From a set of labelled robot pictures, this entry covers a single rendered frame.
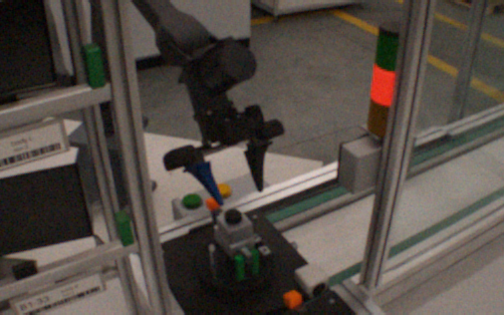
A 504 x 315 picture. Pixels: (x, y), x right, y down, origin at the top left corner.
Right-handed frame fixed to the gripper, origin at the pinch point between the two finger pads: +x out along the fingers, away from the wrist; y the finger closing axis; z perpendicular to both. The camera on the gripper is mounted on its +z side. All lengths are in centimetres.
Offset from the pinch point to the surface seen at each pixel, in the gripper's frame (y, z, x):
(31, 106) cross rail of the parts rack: -27.2, 34.5, -10.1
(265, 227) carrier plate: 10.2, -18.4, 11.5
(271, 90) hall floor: 146, -246, -46
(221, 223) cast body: -2.1, -6.5, 6.6
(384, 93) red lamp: 16.8, 19.0, -4.6
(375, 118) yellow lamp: 16.5, 15.7, -1.8
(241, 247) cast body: -0.3, -6.1, 11.4
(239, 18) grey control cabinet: 163, -288, -117
